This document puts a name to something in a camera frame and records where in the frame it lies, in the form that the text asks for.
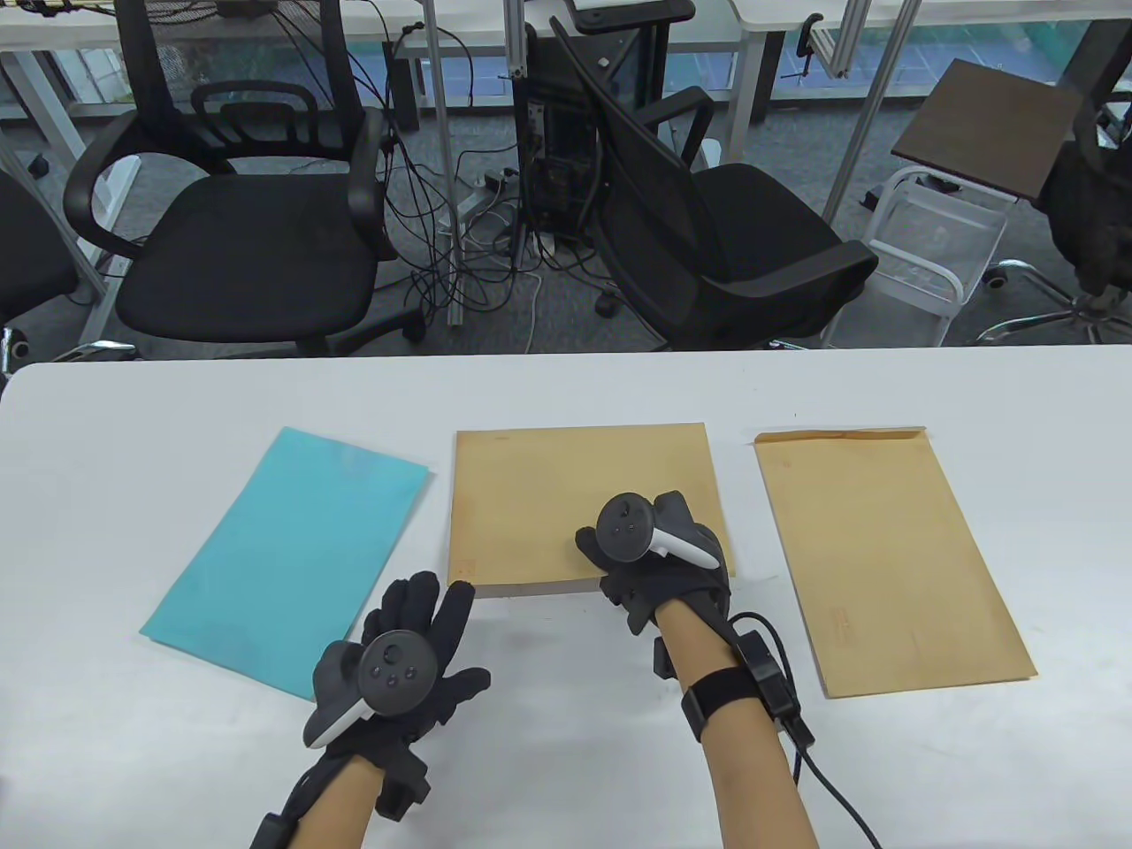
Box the black office chair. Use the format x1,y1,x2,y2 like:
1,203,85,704
550,16,881,353
0,166,140,377
64,0,425,357
975,88,1132,348

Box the person's right forearm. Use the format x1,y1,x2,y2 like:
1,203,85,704
654,594,819,849

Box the white cable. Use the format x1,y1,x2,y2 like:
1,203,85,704
504,265,546,355

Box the brown paper envelope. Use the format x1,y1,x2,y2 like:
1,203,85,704
447,423,735,595
753,426,1038,700

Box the black wrist strap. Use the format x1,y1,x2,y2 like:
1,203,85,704
681,630,815,749
250,774,330,849

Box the dark brown board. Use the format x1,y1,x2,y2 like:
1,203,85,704
891,58,1085,201

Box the black clamp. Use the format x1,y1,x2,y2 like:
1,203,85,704
781,12,825,84

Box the aluminium profile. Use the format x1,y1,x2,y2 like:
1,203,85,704
812,0,875,80
502,0,533,80

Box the person's left forearm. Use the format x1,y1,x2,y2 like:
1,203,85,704
296,759,390,849

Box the black right glove cable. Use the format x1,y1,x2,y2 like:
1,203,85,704
727,612,885,849

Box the aluminium post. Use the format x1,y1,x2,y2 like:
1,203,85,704
822,0,922,224
423,0,467,328

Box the person's left hand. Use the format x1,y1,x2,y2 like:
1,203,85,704
311,570,493,781

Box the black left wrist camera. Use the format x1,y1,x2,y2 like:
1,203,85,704
373,762,432,820

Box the black left wrist strap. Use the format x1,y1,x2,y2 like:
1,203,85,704
250,774,330,849

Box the person's right hand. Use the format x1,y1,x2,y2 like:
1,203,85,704
575,491,735,636

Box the black right wrist strap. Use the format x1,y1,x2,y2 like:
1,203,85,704
681,630,815,749

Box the tangle of black cables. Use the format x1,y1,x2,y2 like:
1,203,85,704
349,0,620,335

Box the black computer tower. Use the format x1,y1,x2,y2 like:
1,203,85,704
513,35,613,250

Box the white metal rack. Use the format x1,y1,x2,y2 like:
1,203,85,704
822,164,1009,348

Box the teal paper sheet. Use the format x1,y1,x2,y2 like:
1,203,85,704
140,427,436,703

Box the grey hand controller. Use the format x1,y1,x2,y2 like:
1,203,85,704
594,493,721,570
302,630,439,751

